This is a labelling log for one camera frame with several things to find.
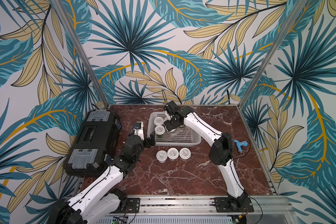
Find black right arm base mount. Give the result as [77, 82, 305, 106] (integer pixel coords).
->
[212, 195, 254, 214]

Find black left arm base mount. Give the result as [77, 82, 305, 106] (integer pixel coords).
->
[106, 197, 141, 214]

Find white plastic perforated basket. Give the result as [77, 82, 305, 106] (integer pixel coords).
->
[147, 112, 201, 147]

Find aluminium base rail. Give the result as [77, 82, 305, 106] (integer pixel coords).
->
[55, 194, 295, 224]

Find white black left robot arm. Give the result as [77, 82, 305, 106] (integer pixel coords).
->
[47, 133, 155, 224]

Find blue plastic faucet toy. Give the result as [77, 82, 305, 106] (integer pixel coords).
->
[233, 140, 248, 154]

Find black plastic toolbox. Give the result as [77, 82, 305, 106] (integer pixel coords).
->
[63, 110, 121, 177]

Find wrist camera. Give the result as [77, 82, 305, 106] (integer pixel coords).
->
[133, 121, 144, 141]
[163, 101, 180, 118]

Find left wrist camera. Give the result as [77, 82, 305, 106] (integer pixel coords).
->
[133, 121, 144, 141]

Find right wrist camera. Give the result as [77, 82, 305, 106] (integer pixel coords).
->
[163, 101, 180, 118]

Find aluminium frame post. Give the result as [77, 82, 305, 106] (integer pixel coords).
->
[51, 0, 110, 109]
[238, 0, 307, 110]

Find foil topped yogurt cup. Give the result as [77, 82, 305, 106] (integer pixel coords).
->
[156, 150, 168, 163]

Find right aluminium frame post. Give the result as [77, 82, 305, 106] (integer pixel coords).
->
[238, 0, 307, 110]

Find left aluminium frame post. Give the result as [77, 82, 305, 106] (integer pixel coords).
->
[51, 0, 110, 109]

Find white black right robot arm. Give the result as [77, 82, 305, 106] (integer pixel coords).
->
[163, 101, 248, 211]

